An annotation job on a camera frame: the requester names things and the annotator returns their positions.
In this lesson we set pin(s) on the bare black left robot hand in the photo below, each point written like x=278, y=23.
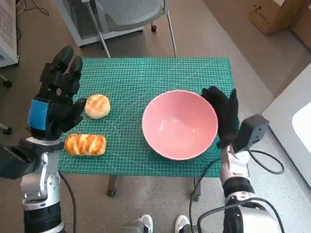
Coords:
x=58, y=106

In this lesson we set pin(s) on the grey mesh chair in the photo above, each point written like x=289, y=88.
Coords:
x=136, y=12

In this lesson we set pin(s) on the green cutting mat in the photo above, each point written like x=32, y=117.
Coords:
x=145, y=77

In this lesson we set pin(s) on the pink bowl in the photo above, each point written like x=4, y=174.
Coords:
x=179, y=123

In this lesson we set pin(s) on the cardboard box with black logo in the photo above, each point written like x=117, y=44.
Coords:
x=272, y=17

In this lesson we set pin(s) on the grey table leg with caster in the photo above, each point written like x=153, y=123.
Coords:
x=111, y=187
x=196, y=191

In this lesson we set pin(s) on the long striped bread loaf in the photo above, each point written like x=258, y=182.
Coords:
x=85, y=144

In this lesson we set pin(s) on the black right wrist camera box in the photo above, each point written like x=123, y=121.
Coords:
x=252, y=131

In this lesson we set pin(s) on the black office chair base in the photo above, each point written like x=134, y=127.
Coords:
x=8, y=83

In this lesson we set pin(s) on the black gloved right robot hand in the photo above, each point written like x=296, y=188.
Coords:
x=226, y=116

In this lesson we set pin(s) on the round bread bun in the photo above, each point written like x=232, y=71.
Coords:
x=97, y=106

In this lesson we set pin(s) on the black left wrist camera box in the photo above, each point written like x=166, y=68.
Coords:
x=14, y=160

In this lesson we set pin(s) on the white perforated metal case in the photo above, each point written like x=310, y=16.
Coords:
x=7, y=24

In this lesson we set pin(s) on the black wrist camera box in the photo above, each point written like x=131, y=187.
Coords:
x=14, y=160
x=252, y=131

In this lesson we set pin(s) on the plain cardboard box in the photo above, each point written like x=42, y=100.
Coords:
x=303, y=31

